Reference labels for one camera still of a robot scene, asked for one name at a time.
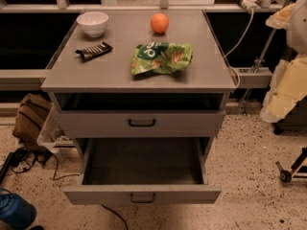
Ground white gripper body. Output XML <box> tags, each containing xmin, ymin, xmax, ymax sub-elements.
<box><xmin>260</xmin><ymin>56</ymin><xmax>307</xmax><ymax>123</ymax></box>

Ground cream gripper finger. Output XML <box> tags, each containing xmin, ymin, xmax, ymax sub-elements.
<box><xmin>266</xmin><ymin>4</ymin><xmax>295</xmax><ymax>30</ymax></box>

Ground grey drawer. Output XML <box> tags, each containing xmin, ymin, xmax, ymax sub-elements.
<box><xmin>64</xmin><ymin>137</ymin><xmax>222</xmax><ymax>206</ymax></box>
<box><xmin>59</xmin><ymin>110</ymin><xmax>225</xmax><ymax>138</ymax></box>

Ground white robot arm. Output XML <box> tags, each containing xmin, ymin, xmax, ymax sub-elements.
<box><xmin>260</xmin><ymin>0</ymin><xmax>307</xmax><ymax>123</ymax></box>

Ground grey top drawer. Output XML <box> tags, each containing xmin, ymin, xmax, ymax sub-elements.
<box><xmin>59</xmin><ymin>110</ymin><xmax>225</xmax><ymax>138</ymax></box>

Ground grey drawer cabinet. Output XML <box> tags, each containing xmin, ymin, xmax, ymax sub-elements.
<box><xmin>40</xmin><ymin>9</ymin><xmax>237</xmax><ymax>151</ymax></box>

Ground metal tripod pole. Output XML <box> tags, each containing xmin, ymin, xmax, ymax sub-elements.
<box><xmin>238</xmin><ymin>0</ymin><xmax>298</xmax><ymax>115</ymax></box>

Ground black wheeled stand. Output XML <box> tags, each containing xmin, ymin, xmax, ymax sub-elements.
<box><xmin>276</xmin><ymin>148</ymin><xmax>307</xmax><ymax>183</ymax></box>

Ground orange fruit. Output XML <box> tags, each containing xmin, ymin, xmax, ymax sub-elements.
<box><xmin>151</xmin><ymin>13</ymin><xmax>169</xmax><ymax>34</ymax></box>

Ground green chip bag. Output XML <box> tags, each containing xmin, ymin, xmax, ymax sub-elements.
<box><xmin>130</xmin><ymin>41</ymin><xmax>193</xmax><ymax>76</ymax></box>

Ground white ceramic bowl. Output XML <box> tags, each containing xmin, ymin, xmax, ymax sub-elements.
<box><xmin>77</xmin><ymin>11</ymin><xmax>108</xmax><ymax>37</ymax></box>

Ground dark chocolate bar wrapper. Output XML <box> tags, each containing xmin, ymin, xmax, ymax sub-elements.
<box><xmin>76</xmin><ymin>42</ymin><xmax>113</xmax><ymax>61</ymax></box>

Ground clear plastic bin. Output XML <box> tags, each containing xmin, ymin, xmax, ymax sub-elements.
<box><xmin>36</xmin><ymin>107</ymin><xmax>75</xmax><ymax>153</ymax></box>

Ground brown backpack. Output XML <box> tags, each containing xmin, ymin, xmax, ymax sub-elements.
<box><xmin>12</xmin><ymin>94</ymin><xmax>52</xmax><ymax>152</ymax></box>

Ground blue water jug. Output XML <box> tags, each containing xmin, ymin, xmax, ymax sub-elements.
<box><xmin>0</xmin><ymin>188</ymin><xmax>36</xmax><ymax>230</ymax></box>

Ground white power cable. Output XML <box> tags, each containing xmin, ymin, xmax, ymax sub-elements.
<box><xmin>223</xmin><ymin>7</ymin><xmax>255</xmax><ymax>89</ymax></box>

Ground black floor cable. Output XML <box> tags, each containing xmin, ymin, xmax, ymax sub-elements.
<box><xmin>101</xmin><ymin>204</ymin><xmax>130</xmax><ymax>230</ymax></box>

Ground black cable bundle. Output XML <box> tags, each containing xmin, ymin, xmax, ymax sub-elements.
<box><xmin>0</xmin><ymin>147</ymin><xmax>81</xmax><ymax>185</ymax></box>

